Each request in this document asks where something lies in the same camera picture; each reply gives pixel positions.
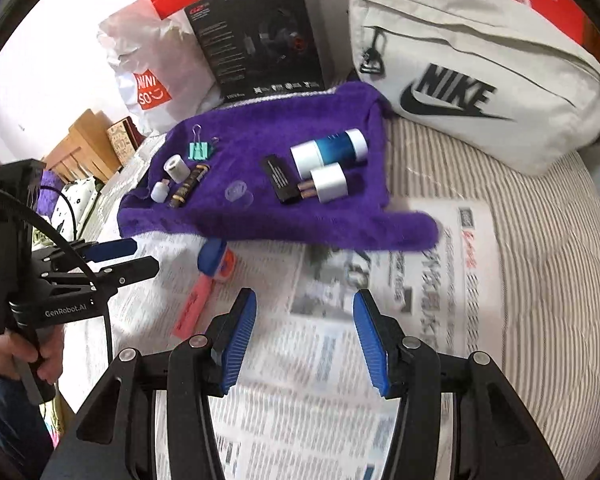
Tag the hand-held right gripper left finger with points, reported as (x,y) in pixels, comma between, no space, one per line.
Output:
(237,340)

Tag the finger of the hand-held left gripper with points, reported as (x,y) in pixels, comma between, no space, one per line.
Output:
(112,249)
(135,267)

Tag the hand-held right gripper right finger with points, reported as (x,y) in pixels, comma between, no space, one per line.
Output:
(372,340)

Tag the small white cap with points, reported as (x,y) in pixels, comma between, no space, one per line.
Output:
(159,191)

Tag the dark patterned tube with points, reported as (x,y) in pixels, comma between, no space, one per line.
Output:
(187,187)

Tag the small white jar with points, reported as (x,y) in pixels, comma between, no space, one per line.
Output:
(176,169)

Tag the clear plastic cap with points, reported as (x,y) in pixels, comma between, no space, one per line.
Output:
(237,193)

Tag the small copper battery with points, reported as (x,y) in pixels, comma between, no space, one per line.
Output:
(308,192)
(306,184)

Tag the black rectangular case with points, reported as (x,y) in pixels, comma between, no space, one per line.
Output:
(280,180)

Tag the white and blue bottle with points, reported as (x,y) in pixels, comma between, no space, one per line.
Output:
(330,152)

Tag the person's left forearm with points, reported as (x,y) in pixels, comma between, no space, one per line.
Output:
(0,410)

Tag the person's left hand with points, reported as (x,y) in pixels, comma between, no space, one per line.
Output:
(52,355)

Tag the newspaper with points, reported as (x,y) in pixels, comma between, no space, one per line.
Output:
(320,360)

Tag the blue and orange correction tape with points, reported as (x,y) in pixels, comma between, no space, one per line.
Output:
(215,260)

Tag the purple plush toy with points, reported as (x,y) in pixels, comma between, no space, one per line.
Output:
(50,185)

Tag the brown patterned box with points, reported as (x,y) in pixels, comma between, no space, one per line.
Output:
(120,140)

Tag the wooden furniture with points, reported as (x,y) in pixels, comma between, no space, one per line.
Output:
(80,140)

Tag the purple fluffy towel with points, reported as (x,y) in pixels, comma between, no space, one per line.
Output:
(260,220)

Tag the green binder clip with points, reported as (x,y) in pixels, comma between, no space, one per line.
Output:
(202,151)

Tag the white plastic shopping bag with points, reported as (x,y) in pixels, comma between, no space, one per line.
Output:
(130,50)

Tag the black headset box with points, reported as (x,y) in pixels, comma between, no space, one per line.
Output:
(230,60)

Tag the white sling bag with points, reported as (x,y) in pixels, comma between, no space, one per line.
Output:
(530,85)

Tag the red cardboard box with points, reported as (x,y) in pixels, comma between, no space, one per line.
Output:
(555,5)

